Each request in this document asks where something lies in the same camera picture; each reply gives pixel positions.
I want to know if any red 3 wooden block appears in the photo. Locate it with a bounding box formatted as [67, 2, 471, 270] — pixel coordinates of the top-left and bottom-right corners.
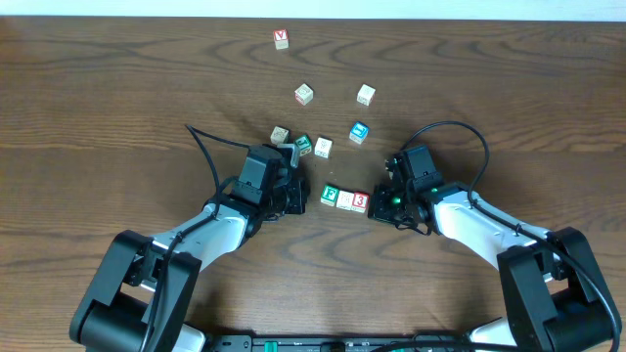
[350, 192, 370, 213]

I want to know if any plain wooden block far right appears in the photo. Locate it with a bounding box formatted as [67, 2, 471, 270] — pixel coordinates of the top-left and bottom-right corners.
[357, 84, 376, 106]

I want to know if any wooden block apple picture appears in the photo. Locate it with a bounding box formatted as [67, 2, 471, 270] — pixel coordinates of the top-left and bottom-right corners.
[314, 137, 333, 158]

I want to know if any red U wooden block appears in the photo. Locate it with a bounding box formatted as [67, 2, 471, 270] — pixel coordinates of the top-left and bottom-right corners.
[294, 83, 314, 106]

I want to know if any green F wooden block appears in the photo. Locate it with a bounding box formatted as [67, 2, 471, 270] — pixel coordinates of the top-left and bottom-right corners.
[320, 185, 339, 206]

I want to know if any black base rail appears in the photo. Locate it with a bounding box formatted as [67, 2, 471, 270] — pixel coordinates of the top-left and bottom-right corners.
[201, 333, 466, 352]

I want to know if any blue wooden block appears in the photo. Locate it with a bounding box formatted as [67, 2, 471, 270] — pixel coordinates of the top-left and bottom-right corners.
[349, 121, 370, 145]

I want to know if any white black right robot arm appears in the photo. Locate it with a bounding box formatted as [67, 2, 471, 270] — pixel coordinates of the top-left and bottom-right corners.
[369, 180, 622, 351]

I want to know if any plain yellowish wooden block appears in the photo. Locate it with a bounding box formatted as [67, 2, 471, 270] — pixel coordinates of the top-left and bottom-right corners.
[335, 190, 354, 211]

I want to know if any green J wooden block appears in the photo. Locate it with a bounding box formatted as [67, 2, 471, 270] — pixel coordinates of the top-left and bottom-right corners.
[294, 134, 312, 156]

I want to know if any red V wooden block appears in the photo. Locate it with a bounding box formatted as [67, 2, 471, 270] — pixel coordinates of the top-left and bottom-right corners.
[273, 28, 290, 50]

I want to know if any wooden block letter A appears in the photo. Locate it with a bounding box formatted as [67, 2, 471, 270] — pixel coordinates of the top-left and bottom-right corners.
[270, 126, 290, 145]

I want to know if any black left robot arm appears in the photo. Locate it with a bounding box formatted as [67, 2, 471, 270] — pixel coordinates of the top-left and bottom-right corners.
[68, 144, 308, 351]

